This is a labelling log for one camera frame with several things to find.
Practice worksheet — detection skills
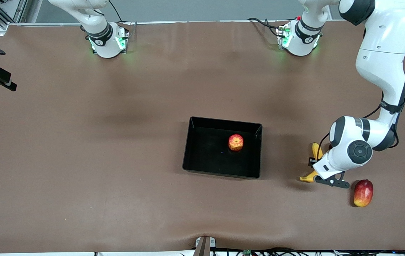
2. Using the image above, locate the yellow banana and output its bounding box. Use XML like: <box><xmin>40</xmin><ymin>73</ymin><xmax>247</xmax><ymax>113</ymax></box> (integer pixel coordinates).
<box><xmin>299</xmin><ymin>142</ymin><xmax>326</xmax><ymax>183</ymax></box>

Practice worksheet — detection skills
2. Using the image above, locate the red yellow striped apple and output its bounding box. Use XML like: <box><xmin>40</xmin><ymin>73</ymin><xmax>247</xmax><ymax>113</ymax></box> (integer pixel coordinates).
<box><xmin>228</xmin><ymin>134</ymin><xmax>244</xmax><ymax>152</ymax></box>

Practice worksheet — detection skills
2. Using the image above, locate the black rectangular plastic box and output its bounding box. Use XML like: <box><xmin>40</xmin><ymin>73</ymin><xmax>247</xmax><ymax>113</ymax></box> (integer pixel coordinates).
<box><xmin>182</xmin><ymin>116</ymin><xmax>263</xmax><ymax>179</ymax></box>

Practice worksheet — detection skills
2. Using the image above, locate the red yellow mango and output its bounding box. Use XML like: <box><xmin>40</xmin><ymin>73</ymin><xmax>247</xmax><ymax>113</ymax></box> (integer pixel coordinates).
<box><xmin>353</xmin><ymin>179</ymin><xmax>374</xmax><ymax>208</ymax></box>

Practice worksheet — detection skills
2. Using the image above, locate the black right base cable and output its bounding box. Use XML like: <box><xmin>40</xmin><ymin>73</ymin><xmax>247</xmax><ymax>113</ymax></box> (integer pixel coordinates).
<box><xmin>107</xmin><ymin>0</ymin><xmax>132</xmax><ymax>24</ymax></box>

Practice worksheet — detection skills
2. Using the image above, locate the black base cable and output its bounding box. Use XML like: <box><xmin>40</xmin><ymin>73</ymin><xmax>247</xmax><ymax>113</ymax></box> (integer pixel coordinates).
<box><xmin>107</xmin><ymin>0</ymin><xmax>132</xmax><ymax>24</ymax></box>
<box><xmin>248</xmin><ymin>17</ymin><xmax>282</xmax><ymax>37</ymax></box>

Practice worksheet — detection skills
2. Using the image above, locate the grey table edge bracket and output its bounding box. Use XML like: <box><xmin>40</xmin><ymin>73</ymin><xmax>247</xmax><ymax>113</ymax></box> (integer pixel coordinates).
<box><xmin>195</xmin><ymin>236</ymin><xmax>216</xmax><ymax>256</ymax></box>

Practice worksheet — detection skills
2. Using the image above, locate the black left base cable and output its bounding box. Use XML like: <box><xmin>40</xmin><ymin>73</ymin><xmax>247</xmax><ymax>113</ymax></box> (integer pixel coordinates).
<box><xmin>248</xmin><ymin>17</ymin><xmax>282</xmax><ymax>37</ymax></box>

